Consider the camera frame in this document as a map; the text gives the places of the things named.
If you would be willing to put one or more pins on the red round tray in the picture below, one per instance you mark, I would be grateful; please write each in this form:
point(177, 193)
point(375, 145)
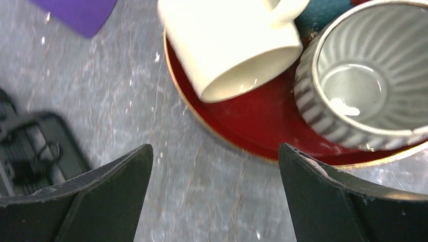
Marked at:
point(260, 120)

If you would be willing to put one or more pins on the blue mug white inside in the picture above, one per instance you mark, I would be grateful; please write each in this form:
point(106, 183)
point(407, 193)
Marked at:
point(319, 13)

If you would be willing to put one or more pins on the black poker chip case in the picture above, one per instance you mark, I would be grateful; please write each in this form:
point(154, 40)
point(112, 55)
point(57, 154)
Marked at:
point(38, 150)

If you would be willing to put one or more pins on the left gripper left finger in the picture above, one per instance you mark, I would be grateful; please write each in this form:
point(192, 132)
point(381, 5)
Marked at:
point(103, 204)

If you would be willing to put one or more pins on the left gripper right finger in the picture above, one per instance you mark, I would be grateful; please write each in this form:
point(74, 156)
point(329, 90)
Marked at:
point(327, 204)

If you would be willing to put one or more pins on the grey ribbed mug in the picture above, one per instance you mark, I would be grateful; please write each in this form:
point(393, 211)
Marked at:
point(362, 81)

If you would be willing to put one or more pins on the cream yellow mug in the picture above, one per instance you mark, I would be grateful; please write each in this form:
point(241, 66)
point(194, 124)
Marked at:
point(228, 48)

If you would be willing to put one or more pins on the purple metronome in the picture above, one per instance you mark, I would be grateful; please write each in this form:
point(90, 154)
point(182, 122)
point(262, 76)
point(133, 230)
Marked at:
point(85, 17)

